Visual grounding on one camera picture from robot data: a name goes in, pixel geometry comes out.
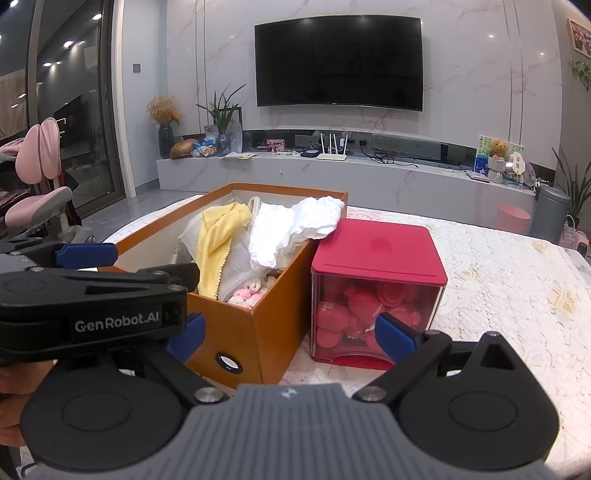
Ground dried yellow flower bouquet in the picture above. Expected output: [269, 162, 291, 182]
[147, 95, 182, 127]

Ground black cables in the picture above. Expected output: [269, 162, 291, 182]
[369, 150, 419, 167]

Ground hanging ivy garland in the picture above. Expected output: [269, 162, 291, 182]
[569, 59, 591, 92]

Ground person's left hand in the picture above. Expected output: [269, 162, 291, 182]
[0, 361, 56, 447]

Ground orange cardboard box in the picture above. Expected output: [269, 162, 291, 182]
[99, 182, 349, 387]

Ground grey marble television console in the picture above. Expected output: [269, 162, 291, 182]
[156, 124, 556, 219]

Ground small pink bag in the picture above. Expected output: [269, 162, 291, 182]
[558, 215, 591, 254]

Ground white tiled lemon print mat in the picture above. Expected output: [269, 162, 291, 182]
[98, 194, 209, 246]

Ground pink desk chair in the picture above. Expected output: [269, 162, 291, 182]
[0, 117, 87, 241]

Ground grey trash can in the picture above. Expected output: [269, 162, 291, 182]
[529, 185, 572, 244]

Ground brown gourd ornament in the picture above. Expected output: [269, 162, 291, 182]
[169, 138, 197, 160]

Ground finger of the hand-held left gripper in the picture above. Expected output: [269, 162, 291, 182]
[0, 237, 119, 271]
[59, 262, 202, 296]

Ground black wall television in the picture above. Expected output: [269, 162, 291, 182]
[254, 15, 424, 113]

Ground white router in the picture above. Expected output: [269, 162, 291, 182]
[318, 131, 350, 162]

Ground beige hanging towel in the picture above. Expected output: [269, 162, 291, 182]
[0, 70, 36, 140]

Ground pile of red round sponges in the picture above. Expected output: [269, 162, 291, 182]
[316, 279, 431, 359]

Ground green leafy plant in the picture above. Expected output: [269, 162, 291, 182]
[196, 84, 247, 137]

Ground potted green plant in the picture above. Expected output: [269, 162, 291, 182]
[551, 145, 591, 219]

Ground yellow cloth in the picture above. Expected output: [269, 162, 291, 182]
[195, 203, 254, 296]

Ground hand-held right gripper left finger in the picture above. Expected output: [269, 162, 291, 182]
[107, 313, 230, 405]

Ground white ruffled cloth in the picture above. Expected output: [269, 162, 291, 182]
[248, 195, 346, 270]

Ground white lace tablecloth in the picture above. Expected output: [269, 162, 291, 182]
[277, 205, 591, 468]

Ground pink waste bin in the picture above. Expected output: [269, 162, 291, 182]
[496, 204, 533, 236]

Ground pink and white knit cloth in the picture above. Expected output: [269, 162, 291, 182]
[226, 272, 279, 310]

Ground red lidded storage box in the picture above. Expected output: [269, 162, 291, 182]
[310, 218, 448, 372]

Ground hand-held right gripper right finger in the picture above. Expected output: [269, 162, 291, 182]
[353, 313, 518, 403]

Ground glass sliding door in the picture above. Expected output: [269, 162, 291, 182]
[0, 0, 129, 219]

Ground framed wall picture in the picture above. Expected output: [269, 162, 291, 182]
[567, 17, 591, 59]

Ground green picture board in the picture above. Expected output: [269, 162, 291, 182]
[475, 135, 525, 175]

